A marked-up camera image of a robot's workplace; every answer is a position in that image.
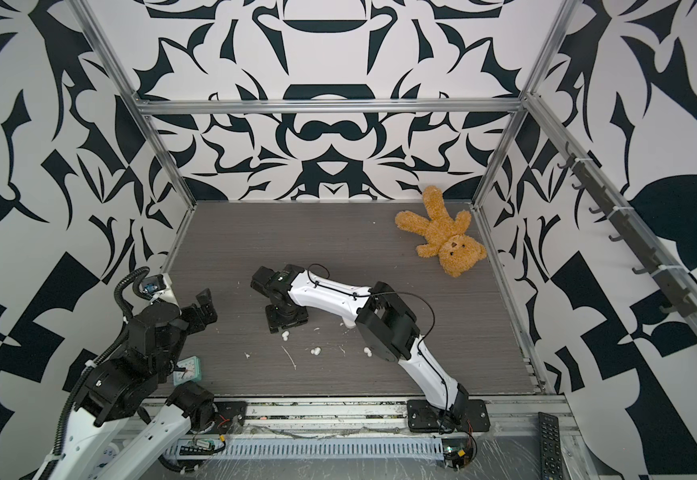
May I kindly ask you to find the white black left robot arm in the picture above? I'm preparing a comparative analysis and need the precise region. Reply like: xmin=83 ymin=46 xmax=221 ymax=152
xmin=34 ymin=267 xmax=226 ymax=479

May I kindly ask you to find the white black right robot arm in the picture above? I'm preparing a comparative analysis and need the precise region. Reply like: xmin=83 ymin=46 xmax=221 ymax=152
xmin=250 ymin=264 xmax=469 ymax=428

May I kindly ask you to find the teal white small object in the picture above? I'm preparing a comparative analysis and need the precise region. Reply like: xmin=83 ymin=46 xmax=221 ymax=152
xmin=172 ymin=356 xmax=202 ymax=386

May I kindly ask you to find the green circuit board left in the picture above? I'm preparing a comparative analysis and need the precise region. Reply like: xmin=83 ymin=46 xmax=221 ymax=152
xmin=178 ymin=436 xmax=226 ymax=456

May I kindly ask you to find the green circuit board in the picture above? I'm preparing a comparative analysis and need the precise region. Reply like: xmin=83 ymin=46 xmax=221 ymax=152
xmin=178 ymin=436 xmax=226 ymax=456
xmin=442 ymin=436 xmax=477 ymax=470

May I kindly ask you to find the brown teddy bear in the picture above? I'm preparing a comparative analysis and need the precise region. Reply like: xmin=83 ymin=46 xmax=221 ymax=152
xmin=394 ymin=185 xmax=487 ymax=278

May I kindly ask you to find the green circuit board right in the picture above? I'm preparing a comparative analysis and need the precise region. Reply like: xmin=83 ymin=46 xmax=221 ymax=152
xmin=442 ymin=436 xmax=477 ymax=470

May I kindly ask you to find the black remote control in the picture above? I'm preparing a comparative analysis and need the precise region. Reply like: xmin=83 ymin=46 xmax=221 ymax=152
xmin=537 ymin=412 xmax=564 ymax=480

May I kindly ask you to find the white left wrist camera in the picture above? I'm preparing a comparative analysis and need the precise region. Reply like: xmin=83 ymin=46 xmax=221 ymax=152
xmin=140 ymin=274 xmax=178 ymax=305

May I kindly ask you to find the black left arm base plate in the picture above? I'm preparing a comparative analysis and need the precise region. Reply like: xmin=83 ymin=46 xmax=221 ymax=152
xmin=214 ymin=400 xmax=248 ymax=430

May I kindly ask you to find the white slotted cable duct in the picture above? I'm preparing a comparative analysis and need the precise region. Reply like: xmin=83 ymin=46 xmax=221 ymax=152
xmin=164 ymin=437 xmax=444 ymax=461

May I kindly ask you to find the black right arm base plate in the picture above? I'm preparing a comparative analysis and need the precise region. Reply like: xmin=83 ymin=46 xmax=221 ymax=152
xmin=406 ymin=399 xmax=491 ymax=434

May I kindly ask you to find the aluminium mounting rail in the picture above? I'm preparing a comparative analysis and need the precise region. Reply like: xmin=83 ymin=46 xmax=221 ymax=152
xmin=214 ymin=395 xmax=575 ymax=436

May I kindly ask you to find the black wall hook rack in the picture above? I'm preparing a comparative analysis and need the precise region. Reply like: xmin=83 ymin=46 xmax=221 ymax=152
xmin=559 ymin=150 xmax=697 ymax=318

